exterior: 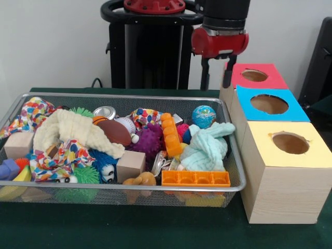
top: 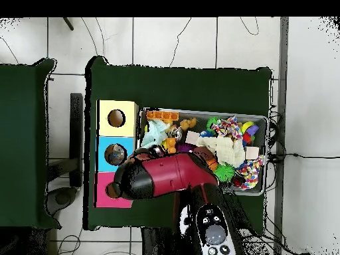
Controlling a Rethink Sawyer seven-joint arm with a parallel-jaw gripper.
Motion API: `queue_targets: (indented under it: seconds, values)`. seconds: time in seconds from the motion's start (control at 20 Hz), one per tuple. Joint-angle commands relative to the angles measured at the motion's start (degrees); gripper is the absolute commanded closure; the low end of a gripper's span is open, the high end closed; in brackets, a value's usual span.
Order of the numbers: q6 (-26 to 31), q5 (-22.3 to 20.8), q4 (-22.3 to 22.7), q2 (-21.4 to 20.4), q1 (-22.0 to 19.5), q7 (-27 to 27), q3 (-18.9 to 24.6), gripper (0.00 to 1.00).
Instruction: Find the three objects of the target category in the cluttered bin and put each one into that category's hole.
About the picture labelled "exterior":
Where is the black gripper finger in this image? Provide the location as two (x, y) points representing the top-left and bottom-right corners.
(200, 57), (211, 91)
(222, 55), (238, 88)

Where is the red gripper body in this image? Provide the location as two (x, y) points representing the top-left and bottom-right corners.
(191, 27), (250, 59)

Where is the blue globe ball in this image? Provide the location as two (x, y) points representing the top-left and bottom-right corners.
(191, 105), (217, 130)

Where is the shallow metal mesh bin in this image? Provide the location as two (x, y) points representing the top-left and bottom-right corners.
(0, 92), (246, 208)

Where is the wooden box with three holes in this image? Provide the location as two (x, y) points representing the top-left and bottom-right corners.
(219, 62), (332, 224)

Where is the long orange toy brick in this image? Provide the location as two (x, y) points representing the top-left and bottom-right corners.
(160, 113), (183, 157)

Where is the mint green cloth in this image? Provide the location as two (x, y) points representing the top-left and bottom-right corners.
(180, 122), (236, 172)

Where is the purple spiky ball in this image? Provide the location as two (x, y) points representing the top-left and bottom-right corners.
(128, 123), (164, 164)

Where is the black chair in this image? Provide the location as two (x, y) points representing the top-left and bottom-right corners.
(298, 17), (332, 104)

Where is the wide orange toy brick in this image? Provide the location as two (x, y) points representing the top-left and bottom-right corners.
(161, 170), (231, 188)

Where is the brown toy football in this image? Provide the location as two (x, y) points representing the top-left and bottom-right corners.
(96, 119), (132, 147)

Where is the green spiky ball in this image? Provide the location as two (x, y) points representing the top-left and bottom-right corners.
(67, 106), (94, 119)

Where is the cream muslin cloth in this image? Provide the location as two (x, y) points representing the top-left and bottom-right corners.
(33, 108), (125, 159)

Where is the colourful spotted cloth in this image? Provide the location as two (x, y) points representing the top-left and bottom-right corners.
(30, 139), (95, 182)
(0, 96), (63, 138)

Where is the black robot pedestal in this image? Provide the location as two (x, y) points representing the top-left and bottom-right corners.
(100, 0), (208, 90)

